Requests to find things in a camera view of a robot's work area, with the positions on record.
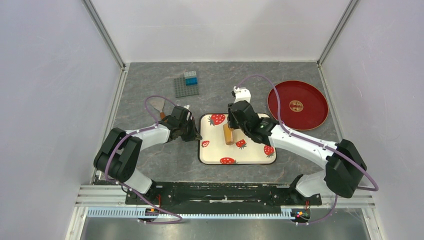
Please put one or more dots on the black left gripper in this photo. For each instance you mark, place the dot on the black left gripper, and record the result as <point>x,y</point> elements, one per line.
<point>194,135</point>

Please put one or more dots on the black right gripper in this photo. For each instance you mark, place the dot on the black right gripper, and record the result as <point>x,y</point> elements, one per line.
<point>231,118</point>

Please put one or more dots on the wooden dough roller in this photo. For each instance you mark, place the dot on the wooden dough roller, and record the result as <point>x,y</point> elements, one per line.
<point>228,134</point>

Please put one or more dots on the strawberry print enamel tray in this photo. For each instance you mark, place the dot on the strawberry print enamel tray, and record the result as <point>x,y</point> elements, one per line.
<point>212,149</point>

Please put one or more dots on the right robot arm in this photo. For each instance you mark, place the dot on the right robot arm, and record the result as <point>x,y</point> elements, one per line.
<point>342,165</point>

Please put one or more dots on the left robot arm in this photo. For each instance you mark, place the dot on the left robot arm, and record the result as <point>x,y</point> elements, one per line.
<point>119,153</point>

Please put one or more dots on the grey lego baseplate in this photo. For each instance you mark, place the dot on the grey lego baseplate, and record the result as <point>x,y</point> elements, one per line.
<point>183,90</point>

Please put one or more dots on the blue grey lego bricks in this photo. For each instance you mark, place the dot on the blue grey lego bricks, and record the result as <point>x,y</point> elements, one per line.
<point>190,78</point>

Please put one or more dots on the red round plate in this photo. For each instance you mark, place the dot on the red round plate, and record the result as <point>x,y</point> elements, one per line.
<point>300,105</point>

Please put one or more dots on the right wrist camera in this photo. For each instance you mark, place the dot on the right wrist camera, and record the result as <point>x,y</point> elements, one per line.
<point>241,94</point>

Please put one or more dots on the metal scraper wooden handle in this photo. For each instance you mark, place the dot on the metal scraper wooden handle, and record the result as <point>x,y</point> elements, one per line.
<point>158,104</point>

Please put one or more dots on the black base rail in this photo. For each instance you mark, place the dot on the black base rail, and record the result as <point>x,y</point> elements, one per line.
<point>226,197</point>

